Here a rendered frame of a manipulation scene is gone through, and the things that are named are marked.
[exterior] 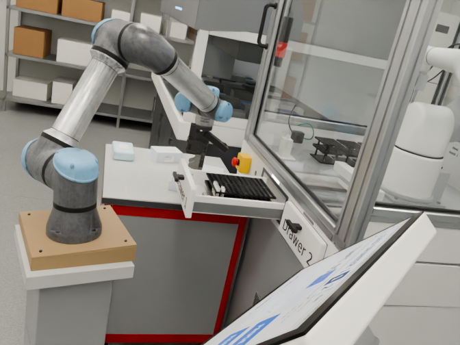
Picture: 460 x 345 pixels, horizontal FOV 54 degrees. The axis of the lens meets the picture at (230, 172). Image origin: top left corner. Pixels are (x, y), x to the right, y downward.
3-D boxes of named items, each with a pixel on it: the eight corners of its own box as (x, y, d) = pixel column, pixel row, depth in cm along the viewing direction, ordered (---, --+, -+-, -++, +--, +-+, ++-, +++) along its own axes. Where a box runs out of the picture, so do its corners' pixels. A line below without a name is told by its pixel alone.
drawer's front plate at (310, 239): (311, 278, 129) (322, 244, 126) (278, 229, 156) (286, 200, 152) (317, 278, 130) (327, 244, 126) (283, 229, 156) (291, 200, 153)
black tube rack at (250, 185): (212, 208, 156) (215, 191, 154) (202, 188, 172) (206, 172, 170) (272, 213, 162) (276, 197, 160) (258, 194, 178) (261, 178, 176)
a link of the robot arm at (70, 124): (35, 183, 123) (133, 13, 129) (8, 166, 131) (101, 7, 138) (68, 197, 132) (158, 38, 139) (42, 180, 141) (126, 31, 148)
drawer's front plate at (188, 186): (185, 218, 149) (191, 187, 145) (174, 184, 175) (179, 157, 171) (190, 219, 149) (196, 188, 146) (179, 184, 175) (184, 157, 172)
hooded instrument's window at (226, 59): (181, 119, 236) (196, 29, 221) (154, 66, 397) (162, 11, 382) (372, 146, 268) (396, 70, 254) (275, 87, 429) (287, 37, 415)
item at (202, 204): (191, 212, 150) (194, 196, 148) (181, 182, 174) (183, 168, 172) (301, 222, 162) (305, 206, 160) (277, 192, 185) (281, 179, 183)
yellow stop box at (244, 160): (237, 172, 196) (241, 157, 194) (233, 166, 202) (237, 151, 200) (248, 174, 197) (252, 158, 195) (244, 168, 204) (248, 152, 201)
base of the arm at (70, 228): (46, 246, 120) (46, 211, 117) (44, 220, 133) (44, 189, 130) (105, 242, 127) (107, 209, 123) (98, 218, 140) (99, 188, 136)
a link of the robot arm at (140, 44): (159, 18, 123) (239, 104, 163) (133, 14, 129) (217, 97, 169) (138, 55, 122) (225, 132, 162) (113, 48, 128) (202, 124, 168)
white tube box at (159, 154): (155, 162, 210) (157, 152, 209) (149, 156, 217) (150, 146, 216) (181, 163, 217) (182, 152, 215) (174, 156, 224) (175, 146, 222)
